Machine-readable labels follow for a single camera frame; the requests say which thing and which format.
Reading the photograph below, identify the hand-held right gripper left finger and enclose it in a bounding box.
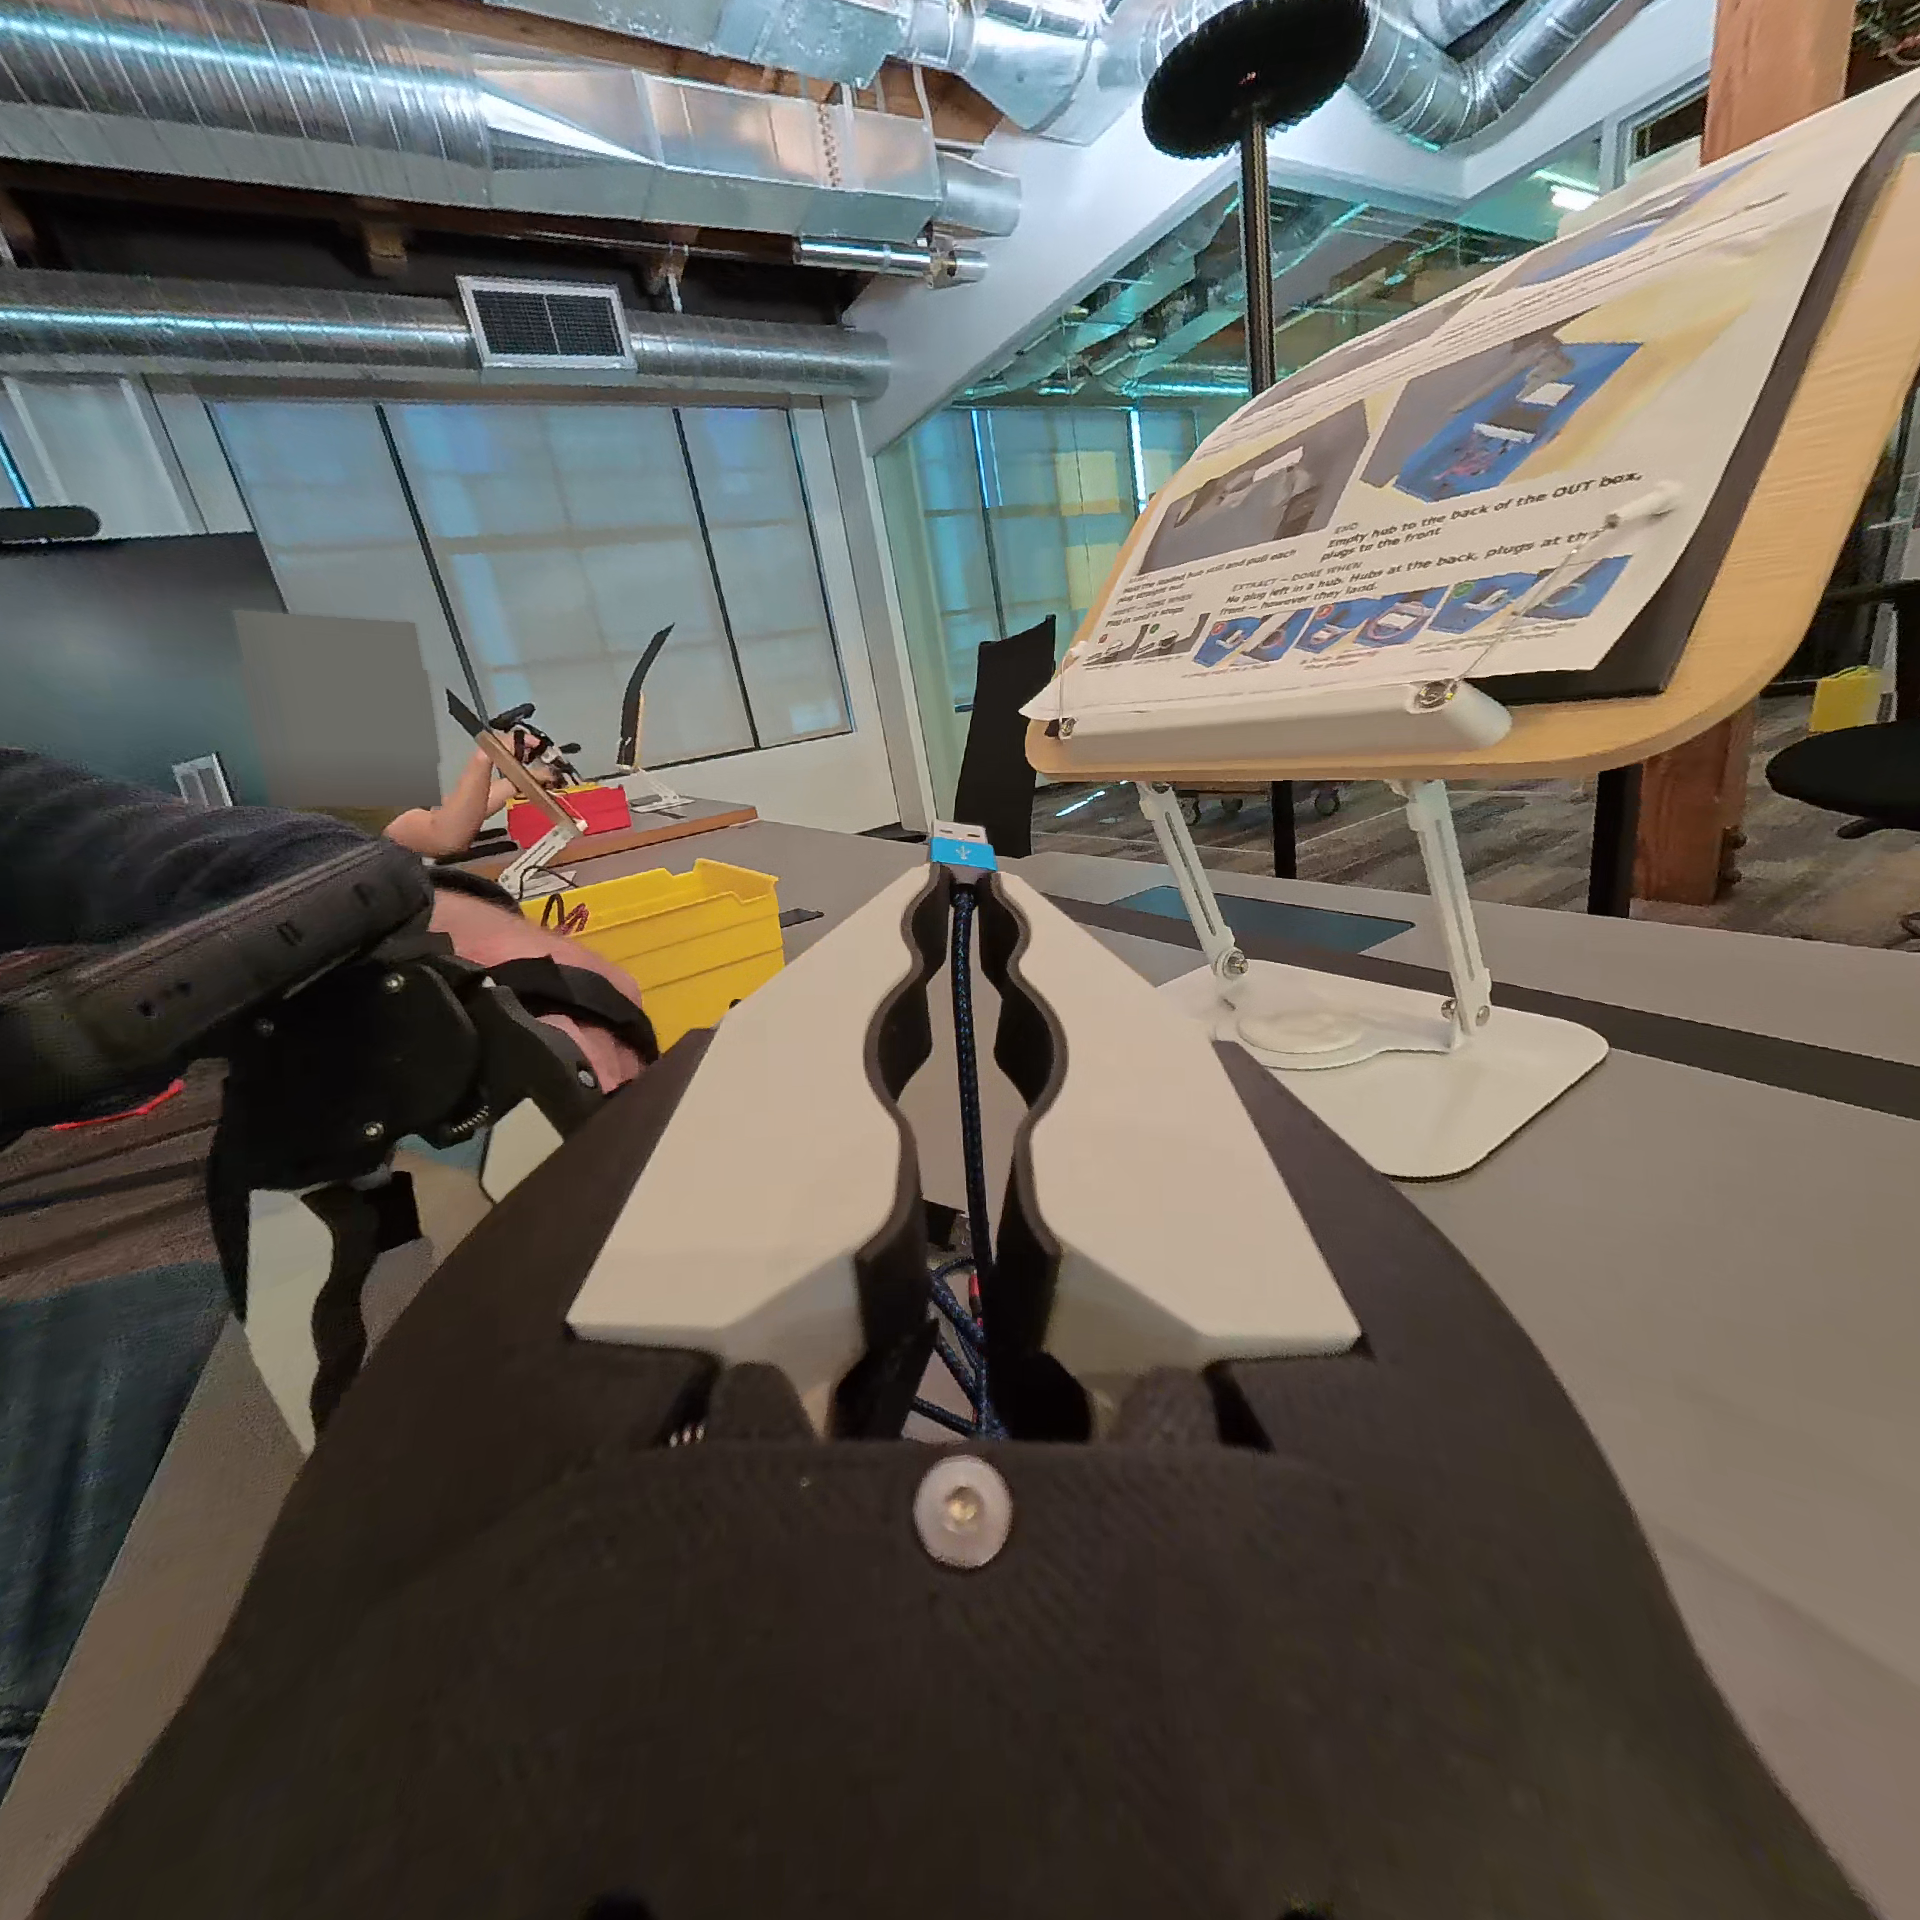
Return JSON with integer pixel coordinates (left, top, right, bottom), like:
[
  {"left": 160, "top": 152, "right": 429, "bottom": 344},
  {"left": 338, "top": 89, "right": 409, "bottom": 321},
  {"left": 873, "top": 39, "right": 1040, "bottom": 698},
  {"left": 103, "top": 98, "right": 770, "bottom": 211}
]
[{"left": 563, "top": 865, "right": 963, "bottom": 1442}]

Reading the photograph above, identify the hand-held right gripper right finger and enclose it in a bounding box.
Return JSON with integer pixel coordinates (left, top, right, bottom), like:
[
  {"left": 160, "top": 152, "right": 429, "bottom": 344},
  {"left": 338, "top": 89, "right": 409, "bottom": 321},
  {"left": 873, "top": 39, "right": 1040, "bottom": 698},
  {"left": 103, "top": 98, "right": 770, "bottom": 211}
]
[{"left": 983, "top": 874, "right": 1365, "bottom": 1442}]

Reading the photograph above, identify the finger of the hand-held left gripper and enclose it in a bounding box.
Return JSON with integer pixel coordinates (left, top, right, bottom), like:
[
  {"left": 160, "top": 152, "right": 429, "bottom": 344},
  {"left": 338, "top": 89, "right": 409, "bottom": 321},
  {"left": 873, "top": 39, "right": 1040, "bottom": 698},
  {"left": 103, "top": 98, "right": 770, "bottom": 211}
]
[
  {"left": 236, "top": 1167, "right": 429, "bottom": 1461},
  {"left": 476, "top": 1098, "right": 572, "bottom": 1207}
]

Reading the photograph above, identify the yellow bin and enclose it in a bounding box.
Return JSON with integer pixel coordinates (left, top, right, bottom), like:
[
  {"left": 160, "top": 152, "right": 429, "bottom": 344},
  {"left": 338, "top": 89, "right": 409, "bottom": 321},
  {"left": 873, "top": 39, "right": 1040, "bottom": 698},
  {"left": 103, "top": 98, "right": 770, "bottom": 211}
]
[{"left": 518, "top": 857, "right": 786, "bottom": 1059}]

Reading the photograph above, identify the blue braided usb cable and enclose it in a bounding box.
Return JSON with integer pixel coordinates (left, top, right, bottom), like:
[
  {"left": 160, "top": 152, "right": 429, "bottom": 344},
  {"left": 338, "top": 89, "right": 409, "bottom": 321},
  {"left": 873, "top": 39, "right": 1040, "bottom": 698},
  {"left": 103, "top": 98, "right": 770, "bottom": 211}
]
[{"left": 900, "top": 821, "right": 1010, "bottom": 1445}]

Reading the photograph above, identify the person's left forearm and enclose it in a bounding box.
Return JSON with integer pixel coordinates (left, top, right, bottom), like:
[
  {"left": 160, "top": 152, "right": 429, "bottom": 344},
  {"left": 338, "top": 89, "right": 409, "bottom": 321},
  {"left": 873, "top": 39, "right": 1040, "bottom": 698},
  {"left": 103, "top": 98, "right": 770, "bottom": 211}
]
[{"left": 0, "top": 745, "right": 438, "bottom": 991}]

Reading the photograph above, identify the person's left hand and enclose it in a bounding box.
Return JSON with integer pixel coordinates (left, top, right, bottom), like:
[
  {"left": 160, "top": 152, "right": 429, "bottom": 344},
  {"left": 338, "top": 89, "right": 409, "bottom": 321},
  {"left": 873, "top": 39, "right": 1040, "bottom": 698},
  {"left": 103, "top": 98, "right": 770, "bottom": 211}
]
[{"left": 430, "top": 874, "right": 653, "bottom": 1095}]

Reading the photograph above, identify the person's leg in jeans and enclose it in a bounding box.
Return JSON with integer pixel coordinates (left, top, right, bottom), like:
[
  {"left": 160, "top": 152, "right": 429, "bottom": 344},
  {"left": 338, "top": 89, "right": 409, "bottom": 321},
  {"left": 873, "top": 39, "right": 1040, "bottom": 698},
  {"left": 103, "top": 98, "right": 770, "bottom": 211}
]
[{"left": 0, "top": 1259, "right": 235, "bottom": 1795}]

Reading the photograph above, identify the red bin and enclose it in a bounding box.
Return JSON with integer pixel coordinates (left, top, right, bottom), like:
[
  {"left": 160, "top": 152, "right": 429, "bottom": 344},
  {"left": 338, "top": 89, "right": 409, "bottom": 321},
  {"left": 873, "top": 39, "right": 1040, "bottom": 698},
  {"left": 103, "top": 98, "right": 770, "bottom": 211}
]
[{"left": 506, "top": 787, "right": 633, "bottom": 851}]

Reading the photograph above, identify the black display screen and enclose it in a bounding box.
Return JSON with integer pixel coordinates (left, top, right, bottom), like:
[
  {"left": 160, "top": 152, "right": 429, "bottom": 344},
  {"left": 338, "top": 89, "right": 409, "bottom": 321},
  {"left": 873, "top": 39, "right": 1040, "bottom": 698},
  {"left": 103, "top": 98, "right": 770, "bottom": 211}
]
[{"left": 0, "top": 507, "right": 292, "bottom": 772}]

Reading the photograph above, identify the black office chair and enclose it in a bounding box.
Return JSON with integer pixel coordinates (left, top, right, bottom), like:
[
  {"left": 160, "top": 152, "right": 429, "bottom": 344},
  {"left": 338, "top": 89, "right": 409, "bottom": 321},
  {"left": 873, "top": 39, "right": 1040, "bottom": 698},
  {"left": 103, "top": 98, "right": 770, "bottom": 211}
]
[
  {"left": 950, "top": 611, "right": 1059, "bottom": 861},
  {"left": 1762, "top": 577, "right": 1920, "bottom": 844}
]

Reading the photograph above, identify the white vent grille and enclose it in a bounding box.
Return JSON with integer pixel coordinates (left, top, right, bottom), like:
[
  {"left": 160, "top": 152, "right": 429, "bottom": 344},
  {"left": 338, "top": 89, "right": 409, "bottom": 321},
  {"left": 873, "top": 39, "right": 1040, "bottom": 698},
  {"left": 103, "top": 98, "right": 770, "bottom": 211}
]
[{"left": 455, "top": 274, "right": 643, "bottom": 372}]

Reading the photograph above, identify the black pole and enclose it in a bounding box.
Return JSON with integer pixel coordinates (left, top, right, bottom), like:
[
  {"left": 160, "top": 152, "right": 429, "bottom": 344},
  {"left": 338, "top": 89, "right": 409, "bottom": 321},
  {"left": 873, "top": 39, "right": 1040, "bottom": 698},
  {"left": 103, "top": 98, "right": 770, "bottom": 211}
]
[{"left": 1140, "top": 0, "right": 1362, "bottom": 884}]

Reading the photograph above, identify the printed instruction sheet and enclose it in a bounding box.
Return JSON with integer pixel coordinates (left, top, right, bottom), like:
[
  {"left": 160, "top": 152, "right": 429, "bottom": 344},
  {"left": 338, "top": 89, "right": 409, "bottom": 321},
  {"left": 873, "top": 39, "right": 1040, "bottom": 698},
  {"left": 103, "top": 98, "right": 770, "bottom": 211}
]
[{"left": 1019, "top": 74, "right": 1902, "bottom": 725}]

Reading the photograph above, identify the wooden board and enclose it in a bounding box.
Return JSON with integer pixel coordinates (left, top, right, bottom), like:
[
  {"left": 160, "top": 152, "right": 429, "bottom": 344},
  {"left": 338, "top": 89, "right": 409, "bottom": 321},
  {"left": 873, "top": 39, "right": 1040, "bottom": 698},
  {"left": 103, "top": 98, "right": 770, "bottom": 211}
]
[{"left": 1026, "top": 65, "right": 1920, "bottom": 787}]

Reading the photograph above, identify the silver air duct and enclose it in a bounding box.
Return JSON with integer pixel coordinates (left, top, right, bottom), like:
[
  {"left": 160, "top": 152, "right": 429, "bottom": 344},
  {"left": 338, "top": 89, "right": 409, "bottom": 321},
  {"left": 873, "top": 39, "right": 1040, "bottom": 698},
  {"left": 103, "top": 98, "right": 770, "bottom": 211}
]
[
  {"left": 1348, "top": 0, "right": 1719, "bottom": 152},
  {"left": 0, "top": 269, "right": 896, "bottom": 404},
  {"left": 0, "top": 0, "right": 1026, "bottom": 285}
]

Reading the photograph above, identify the wooden post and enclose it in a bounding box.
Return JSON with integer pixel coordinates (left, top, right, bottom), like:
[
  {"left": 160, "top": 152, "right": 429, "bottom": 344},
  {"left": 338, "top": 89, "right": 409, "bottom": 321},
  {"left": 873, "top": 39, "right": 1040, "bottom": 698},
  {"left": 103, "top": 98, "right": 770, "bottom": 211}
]
[{"left": 1626, "top": 0, "right": 1866, "bottom": 912}]

